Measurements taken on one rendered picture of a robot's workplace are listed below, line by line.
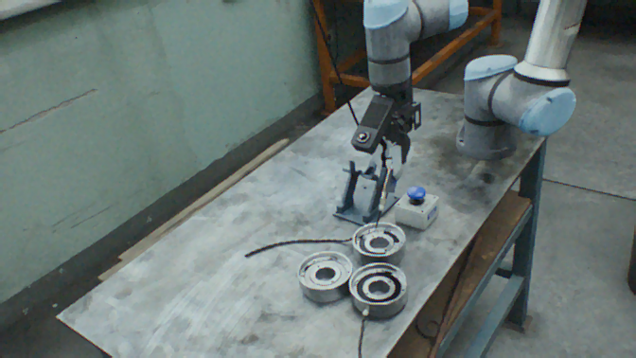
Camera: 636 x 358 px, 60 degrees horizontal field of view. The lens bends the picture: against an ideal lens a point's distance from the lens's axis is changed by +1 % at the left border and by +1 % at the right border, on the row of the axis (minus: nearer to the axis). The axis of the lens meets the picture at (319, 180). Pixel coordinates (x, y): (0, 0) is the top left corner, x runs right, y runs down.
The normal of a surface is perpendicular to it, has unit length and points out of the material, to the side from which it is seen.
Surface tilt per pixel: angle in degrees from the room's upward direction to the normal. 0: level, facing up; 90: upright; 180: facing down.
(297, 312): 0
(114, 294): 0
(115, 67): 90
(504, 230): 0
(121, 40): 90
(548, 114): 97
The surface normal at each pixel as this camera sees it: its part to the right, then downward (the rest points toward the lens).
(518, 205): -0.12, -0.83
